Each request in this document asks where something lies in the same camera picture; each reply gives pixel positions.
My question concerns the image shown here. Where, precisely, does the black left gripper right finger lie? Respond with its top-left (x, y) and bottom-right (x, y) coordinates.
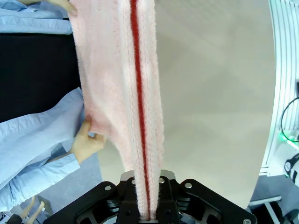
top-left (156, 169), bottom-right (257, 224)

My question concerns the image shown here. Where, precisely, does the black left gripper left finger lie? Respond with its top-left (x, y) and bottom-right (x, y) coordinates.
top-left (43, 170), bottom-right (141, 224)

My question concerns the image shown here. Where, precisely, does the pink fluffy towel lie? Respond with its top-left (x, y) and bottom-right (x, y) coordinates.
top-left (69, 0), bottom-right (165, 221)

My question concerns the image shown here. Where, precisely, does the person's right forearm blue sleeve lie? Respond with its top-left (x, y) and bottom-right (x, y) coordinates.
top-left (0, 151), bottom-right (81, 212)

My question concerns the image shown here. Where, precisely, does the person's right hand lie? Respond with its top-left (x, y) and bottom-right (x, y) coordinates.
top-left (71, 118), bottom-right (107, 165)

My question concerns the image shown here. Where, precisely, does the person's left hand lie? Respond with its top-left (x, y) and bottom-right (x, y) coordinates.
top-left (45, 0), bottom-right (78, 17)

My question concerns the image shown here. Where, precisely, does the person torso blue shirt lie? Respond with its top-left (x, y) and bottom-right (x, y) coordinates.
top-left (0, 14), bottom-right (87, 164)

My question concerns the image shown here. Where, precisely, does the black looped cable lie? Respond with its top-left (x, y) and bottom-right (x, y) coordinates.
top-left (281, 97), bottom-right (299, 142)

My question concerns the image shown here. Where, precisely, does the white aluminium frame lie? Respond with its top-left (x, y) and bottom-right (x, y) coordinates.
top-left (259, 0), bottom-right (299, 178)

